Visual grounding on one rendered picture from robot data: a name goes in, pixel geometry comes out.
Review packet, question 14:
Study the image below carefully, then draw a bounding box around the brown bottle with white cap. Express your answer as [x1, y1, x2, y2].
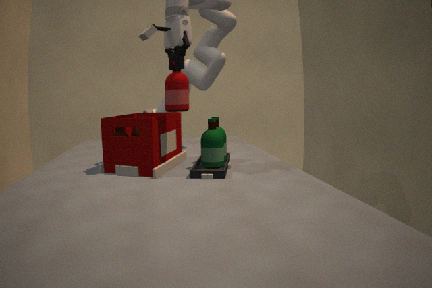
[113, 127, 129, 136]

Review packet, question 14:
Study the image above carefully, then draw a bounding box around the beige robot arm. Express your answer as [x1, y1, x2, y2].
[139, 0, 237, 93]

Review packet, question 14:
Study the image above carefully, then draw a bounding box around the brown bottle with blue cap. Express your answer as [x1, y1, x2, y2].
[132, 127, 139, 136]

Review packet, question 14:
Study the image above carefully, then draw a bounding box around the green bottle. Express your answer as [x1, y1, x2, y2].
[212, 117, 227, 162]
[201, 119, 224, 169]

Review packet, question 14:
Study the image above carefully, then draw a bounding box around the red bottle crate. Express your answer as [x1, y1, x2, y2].
[101, 113, 182, 177]

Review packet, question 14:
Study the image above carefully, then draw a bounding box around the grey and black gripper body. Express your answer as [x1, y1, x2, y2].
[164, 14, 192, 49]

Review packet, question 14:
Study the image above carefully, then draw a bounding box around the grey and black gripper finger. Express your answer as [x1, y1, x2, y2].
[175, 31, 190, 69]
[165, 48, 176, 70]

